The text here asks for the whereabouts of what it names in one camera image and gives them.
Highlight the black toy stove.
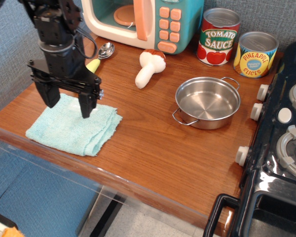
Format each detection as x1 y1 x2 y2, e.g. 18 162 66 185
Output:
203 42 296 237

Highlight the spoon with green handle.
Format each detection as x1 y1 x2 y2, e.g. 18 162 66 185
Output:
86 42 115 73

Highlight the plush mushroom toy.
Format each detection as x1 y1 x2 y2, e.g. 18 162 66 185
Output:
135 49 166 89

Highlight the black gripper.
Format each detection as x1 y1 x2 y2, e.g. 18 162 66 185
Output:
28 43 103 119

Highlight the toy microwave teal and cream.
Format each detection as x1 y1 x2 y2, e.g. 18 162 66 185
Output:
82 0 204 55

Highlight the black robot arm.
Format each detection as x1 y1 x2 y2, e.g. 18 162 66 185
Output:
21 0 103 118

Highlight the light blue towel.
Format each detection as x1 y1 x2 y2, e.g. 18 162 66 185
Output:
26 93 122 157

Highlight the tomato sauce can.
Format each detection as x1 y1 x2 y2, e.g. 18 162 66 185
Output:
197 8 241 66

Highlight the orange fuzzy object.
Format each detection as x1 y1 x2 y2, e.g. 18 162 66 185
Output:
1 227 25 237

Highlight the pineapple slices can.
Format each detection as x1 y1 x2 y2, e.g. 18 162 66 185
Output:
233 32 279 79

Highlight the small steel pot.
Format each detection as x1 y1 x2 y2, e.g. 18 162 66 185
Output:
172 77 241 130

